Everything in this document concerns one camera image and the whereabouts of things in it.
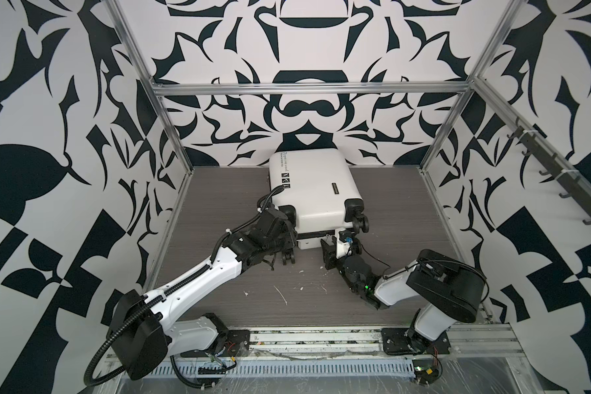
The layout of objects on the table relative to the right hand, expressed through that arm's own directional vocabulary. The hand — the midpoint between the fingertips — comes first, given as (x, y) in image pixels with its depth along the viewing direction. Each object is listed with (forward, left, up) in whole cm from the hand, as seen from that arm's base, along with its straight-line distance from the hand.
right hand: (328, 238), depth 86 cm
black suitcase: (+13, +3, +12) cm, 18 cm away
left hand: (-2, +11, +8) cm, 14 cm away
